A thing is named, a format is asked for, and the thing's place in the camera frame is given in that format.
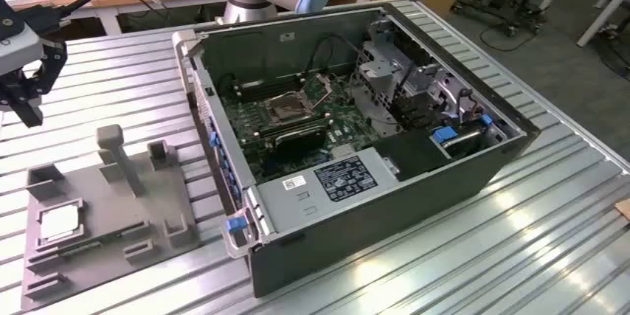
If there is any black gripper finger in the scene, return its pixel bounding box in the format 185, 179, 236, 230
21, 41, 68, 128
0, 82, 31, 127

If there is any silver square CPU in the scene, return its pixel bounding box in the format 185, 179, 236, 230
39, 206, 83, 244

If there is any black RAM slot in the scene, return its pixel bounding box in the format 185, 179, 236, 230
255, 120, 327, 138
238, 83, 304, 101
232, 77, 302, 91

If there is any CPU socket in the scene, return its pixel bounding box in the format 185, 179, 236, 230
264, 93, 322, 127

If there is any grey parts rack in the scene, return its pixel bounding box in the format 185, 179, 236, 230
19, 125, 204, 312

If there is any green RAM stick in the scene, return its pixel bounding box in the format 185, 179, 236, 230
59, 226, 129, 257

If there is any metal socket cover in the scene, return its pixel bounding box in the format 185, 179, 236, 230
299, 73, 339, 109

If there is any green motherboard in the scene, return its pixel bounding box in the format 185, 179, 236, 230
219, 74, 380, 184

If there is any silver power supply unit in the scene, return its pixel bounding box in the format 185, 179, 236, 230
252, 147, 400, 243

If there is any grey metal drive cage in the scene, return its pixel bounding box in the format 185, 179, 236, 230
351, 40, 411, 135

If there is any black plastic air shroud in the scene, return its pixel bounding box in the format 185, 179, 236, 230
372, 130, 456, 183

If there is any black open PC case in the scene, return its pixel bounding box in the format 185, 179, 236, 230
171, 0, 543, 300

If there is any disk bay with blue latch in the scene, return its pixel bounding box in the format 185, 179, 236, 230
426, 125, 487, 160

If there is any black looped wire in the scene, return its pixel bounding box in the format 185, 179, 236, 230
302, 34, 366, 77

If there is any grey handle with blue latch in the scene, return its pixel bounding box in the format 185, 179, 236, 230
220, 185, 270, 259

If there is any black straight wire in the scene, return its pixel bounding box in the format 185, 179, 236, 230
392, 52, 412, 89

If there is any white table frame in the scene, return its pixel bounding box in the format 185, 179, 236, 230
574, 0, 630, 49

